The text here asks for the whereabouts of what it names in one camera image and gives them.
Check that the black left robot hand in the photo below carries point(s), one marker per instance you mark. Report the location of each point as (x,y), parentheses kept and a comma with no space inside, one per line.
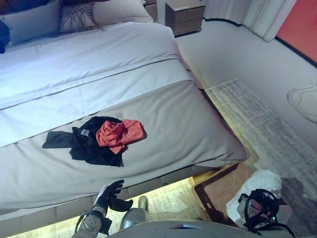
(112,196)

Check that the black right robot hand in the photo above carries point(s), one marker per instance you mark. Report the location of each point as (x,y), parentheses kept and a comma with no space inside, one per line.
(243,208)

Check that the black garment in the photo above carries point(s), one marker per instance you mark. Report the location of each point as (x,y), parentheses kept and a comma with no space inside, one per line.
(84,146)

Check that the red garment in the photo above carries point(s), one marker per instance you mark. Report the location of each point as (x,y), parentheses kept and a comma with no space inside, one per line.
(123,135)

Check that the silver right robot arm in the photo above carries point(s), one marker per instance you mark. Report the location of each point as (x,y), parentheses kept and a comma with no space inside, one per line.
(270,223)

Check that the brown wicker basket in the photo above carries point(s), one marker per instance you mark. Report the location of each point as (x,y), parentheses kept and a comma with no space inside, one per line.
(213,188)

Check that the bed with grey cover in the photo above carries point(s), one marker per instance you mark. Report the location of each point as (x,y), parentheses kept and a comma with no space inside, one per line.
(173,124)

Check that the white textured bed sheet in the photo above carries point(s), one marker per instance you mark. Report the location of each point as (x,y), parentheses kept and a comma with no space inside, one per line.
(99,86)

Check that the silver left robot leg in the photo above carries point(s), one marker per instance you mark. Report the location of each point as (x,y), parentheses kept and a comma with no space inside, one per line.
(133,218)

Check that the white crumpled cloth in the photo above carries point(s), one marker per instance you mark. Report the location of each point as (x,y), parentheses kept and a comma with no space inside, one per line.
(265,181)

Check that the grey robot torso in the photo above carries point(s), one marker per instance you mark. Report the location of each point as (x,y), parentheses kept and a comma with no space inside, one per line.
(153,230)

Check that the grey striped rug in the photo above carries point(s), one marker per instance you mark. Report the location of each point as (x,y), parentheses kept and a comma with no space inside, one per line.
(260,119)

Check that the white duvet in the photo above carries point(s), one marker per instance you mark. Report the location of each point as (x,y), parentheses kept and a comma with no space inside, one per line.
(86,49)

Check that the patterned fringed pillow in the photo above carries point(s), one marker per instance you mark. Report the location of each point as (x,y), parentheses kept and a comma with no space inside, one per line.
(76,17)

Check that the beige pillow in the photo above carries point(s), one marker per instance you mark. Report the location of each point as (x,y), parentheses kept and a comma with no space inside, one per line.
(119,11)

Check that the pale grey pillow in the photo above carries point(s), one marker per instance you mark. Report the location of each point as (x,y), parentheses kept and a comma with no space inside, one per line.
(32,22)

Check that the white curtain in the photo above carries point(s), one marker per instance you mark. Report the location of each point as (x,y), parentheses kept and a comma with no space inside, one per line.
(260,17)

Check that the brown wooden nightstand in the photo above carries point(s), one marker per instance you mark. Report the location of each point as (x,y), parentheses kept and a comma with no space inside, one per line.
(184,17)

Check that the dark blue cushion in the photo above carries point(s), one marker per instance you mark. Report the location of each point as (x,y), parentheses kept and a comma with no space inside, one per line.
(3,37)

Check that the beige upholstered bed frame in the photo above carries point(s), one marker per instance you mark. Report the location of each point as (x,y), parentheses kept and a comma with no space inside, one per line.
(161,181)

